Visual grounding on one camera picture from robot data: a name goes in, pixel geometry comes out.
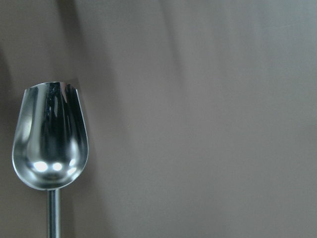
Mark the steel ice scoop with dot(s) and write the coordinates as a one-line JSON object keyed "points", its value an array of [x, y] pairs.
{"points": [[50, 147]]}

